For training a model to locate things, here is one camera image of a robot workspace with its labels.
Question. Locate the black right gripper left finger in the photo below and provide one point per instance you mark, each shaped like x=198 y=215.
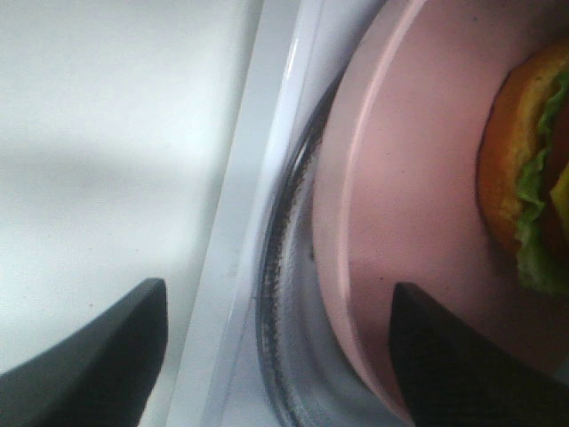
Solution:
x=101 y=375

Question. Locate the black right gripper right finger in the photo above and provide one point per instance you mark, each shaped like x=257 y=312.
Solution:
x=450 y=375

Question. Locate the pink round plate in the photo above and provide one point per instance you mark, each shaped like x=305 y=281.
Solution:
x=395 y=198

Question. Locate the burger with lettuce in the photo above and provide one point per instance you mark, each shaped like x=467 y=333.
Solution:
x=522 y=169

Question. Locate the glass microwave turntable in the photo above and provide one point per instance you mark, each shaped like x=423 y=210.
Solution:
x=308 y=379

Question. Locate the white microwave oven body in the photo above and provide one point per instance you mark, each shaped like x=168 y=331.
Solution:
x=299 y=49

